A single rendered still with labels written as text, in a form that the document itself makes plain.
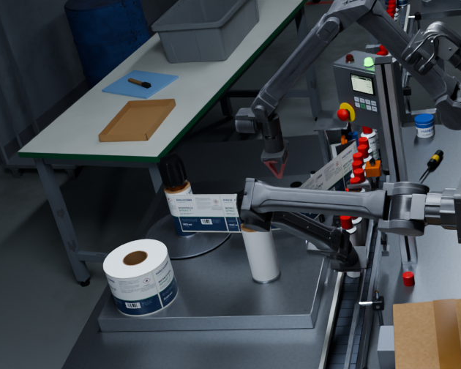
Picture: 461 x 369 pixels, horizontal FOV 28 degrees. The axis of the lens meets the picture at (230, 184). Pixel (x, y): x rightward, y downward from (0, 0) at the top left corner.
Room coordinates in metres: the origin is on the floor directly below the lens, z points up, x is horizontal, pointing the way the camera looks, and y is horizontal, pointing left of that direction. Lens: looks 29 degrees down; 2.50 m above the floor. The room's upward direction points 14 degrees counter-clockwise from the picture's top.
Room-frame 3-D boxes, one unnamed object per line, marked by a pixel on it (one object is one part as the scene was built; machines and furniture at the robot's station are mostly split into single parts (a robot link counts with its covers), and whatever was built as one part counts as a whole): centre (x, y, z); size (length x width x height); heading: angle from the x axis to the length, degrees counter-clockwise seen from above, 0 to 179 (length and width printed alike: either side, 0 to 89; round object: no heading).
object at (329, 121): (2.74, -0.38, 1.14); 0.14 x 0.11 x 0.01; 160
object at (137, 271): (2.37, 0.33, 0.95); 0.20 x 0.20 x 0.14
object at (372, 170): (2.30, -0.38, 1.05); 0.10 x 0.04 x 0.33; 70
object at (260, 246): (2.33, -0.04, 1.03); 0.09 x 0.09 x 0.30
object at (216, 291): (2.58, 0.04, 0.86); 0.80 x 0.67 x 0.05; 160
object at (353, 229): (2.23, -0.30, 0.98); 0.05 x 0.05 x 0.20
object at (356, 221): (2.27, -0.33, 0.98); 0.05 x 0.05 x 0.20
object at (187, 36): (4.66, -0.10, 0.91); 0.60 x 0.40 x 0.22; 152
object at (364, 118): (2.38, -0.45, 1.38); 0.17 x 0.10 x 0.19; 35
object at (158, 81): (4.31, 0.32, 0.81); 0.32 x 0.24 x 0.01; 44
